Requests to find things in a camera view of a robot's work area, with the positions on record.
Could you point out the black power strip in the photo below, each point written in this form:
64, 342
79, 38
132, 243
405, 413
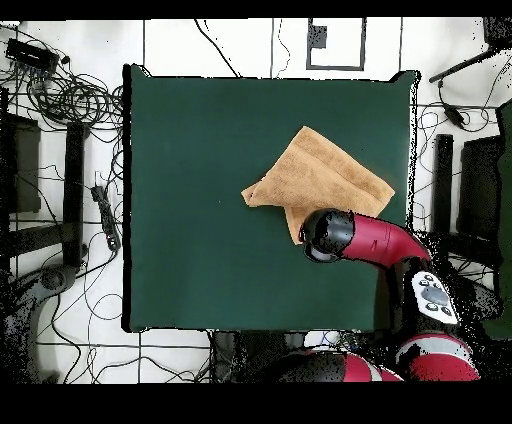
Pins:
106, 218

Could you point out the black upright bar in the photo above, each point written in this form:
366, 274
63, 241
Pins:
74, 192
443, 180

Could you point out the orange terry towel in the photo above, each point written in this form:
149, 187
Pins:
320, 176

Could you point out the dark green table cloth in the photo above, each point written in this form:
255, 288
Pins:
180, 160

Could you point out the black electronics box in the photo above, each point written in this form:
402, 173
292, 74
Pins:
32, 54

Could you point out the black power adapter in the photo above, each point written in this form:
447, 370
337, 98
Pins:
454, 115

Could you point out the grey square floor frame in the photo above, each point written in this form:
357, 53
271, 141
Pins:
336, 67

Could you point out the grey caster leg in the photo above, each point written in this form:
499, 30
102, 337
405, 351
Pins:
52, 278
484, 300

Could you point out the dark flat panel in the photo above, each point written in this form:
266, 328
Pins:
480, 188
26, 168

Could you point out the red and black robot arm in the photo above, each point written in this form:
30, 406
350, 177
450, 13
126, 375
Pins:
380, 240

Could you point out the black speckled box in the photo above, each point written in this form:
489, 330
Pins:
498, 32

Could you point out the black thin rod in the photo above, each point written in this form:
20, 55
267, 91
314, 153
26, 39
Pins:
460, 67

